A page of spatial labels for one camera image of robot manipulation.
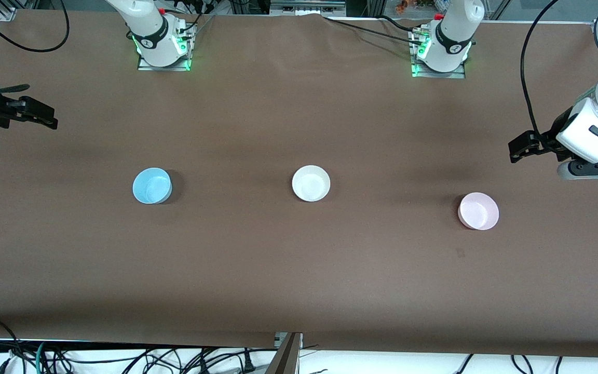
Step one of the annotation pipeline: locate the pink bowl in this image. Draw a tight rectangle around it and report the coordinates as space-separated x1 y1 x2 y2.
458 192 500 231

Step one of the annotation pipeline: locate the light blue bowl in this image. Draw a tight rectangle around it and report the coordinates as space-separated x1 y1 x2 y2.
132 167 173 205

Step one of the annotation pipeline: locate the white bowl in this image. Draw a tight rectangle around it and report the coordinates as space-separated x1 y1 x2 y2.
292 165 331 203

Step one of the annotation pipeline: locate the brown table cover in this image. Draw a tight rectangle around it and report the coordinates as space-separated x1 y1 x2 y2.
0 9 598 359

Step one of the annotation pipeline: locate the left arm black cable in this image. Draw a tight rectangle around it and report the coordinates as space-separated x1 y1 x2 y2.
520 0 560 140

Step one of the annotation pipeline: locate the left arm silver base plate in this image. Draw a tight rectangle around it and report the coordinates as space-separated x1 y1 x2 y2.
410 30 466 79

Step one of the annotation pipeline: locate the right arm silver base plate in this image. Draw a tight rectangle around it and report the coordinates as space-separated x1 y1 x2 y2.
137 23 193 72

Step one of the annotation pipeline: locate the short black base cable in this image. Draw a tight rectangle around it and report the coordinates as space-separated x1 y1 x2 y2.
379 15 424 31

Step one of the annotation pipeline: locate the long black base cable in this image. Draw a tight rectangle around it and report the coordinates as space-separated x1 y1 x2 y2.
324 17 425 45

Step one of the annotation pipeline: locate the silver metal rail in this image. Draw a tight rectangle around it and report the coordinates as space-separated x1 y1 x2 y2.
270 0 347 17

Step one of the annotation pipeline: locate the grey metal post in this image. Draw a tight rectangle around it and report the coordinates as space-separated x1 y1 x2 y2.
265 332 303 374

